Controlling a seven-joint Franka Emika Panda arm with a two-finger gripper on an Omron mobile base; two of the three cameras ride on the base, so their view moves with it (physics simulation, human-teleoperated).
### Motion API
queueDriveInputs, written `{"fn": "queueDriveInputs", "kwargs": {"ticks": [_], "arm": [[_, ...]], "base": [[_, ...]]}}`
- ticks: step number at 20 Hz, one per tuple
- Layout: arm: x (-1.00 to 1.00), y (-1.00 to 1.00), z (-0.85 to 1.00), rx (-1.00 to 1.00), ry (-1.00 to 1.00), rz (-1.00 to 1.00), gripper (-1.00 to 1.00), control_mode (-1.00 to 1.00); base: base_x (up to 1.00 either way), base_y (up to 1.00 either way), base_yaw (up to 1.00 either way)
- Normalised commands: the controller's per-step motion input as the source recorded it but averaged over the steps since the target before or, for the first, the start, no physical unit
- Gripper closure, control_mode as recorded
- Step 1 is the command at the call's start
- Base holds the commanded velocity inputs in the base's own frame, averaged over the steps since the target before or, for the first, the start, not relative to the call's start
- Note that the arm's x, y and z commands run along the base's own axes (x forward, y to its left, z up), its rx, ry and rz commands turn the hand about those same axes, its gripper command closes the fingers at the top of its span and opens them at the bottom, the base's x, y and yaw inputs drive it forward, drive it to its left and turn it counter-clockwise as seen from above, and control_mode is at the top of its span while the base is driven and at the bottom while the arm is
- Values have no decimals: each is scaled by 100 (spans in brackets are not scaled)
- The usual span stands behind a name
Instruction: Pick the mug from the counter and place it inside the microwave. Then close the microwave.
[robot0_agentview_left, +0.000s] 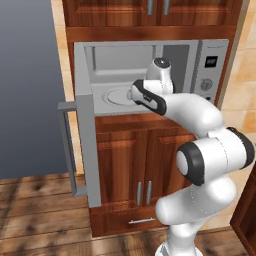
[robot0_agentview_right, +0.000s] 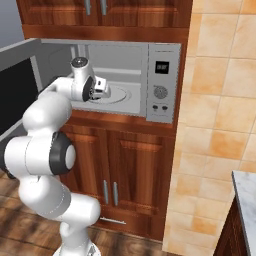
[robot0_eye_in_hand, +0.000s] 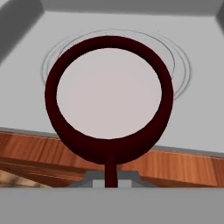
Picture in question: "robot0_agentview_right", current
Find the wooden cupboard door above microwave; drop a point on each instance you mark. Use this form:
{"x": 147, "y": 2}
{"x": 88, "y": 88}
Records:
{"x": 146, "y": 11}
{"x": 53, "y": 11}

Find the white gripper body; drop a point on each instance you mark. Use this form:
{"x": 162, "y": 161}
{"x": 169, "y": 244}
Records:
{"x": 103, "y": 89}

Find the dark wooden counter cupboard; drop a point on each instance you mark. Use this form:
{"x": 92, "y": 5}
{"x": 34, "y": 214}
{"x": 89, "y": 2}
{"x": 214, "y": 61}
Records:
{"x": 230, "y": 233}

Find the silver microwave oven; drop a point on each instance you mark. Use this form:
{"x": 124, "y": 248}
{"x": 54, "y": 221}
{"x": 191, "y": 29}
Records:
{"x": 163, "y": 90}

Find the wooden drawer front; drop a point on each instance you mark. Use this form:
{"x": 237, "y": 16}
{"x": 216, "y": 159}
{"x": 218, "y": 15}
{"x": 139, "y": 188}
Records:
{"x": 146, "y": 225}

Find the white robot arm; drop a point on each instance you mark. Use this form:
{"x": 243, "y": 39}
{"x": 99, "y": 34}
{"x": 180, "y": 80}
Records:
{"x": 43, "y": 156}

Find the microwave door with black window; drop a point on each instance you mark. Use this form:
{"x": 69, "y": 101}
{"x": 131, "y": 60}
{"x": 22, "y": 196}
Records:
{"x": 15, "y": 90}

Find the wooden cupboard door below microwave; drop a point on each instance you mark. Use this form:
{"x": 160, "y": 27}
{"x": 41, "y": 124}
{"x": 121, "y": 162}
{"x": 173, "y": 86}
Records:
{"x": 140, "y": 173}
{"x": 90, "y": 160}

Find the white microwave turntable plate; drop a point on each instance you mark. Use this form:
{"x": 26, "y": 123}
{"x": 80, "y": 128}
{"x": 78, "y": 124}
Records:
{"x": 116, "y": 95}

